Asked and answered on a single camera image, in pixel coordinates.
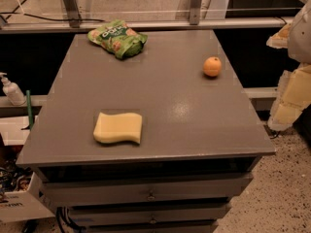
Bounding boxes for grey drawer cabinet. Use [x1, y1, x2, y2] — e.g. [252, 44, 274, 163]
[17, 30, 274, 233]

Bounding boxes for white pump bottle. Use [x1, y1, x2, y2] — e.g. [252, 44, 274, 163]
[0, 72, 26, 106]

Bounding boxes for orange fruit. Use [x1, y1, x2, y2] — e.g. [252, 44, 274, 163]
[203, 56, 222, 78]

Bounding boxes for white cardboard box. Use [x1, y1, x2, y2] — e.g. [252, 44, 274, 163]
[0, 173, 54, 223]

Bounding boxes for green snack bag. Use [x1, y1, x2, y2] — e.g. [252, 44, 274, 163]
[87, 19, 148, 59]

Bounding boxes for middle drawer with knob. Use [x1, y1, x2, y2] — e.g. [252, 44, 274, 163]
[70, 200, 231, 226]

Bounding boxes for drawer with knob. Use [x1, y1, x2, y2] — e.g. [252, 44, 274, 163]
[43, 173, 253, 207]
[70, 200, 231, 226]

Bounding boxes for top drawer with knob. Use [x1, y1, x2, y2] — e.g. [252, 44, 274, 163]
[43, 173, 253, 207]

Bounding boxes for metal frame rail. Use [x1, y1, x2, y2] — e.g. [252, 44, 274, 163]
[0, 17, 294, 34]

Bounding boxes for green stick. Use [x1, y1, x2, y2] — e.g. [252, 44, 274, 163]
[26, 90, 34, 130]

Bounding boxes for black cable on floor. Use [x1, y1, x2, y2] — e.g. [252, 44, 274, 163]
[0, 12, 106, 23]

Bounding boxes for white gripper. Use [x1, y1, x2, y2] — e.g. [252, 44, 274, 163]
[266, 0, 311, 131]

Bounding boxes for yellow sponge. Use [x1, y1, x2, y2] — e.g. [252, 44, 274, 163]
[93, 113, 143, 144]

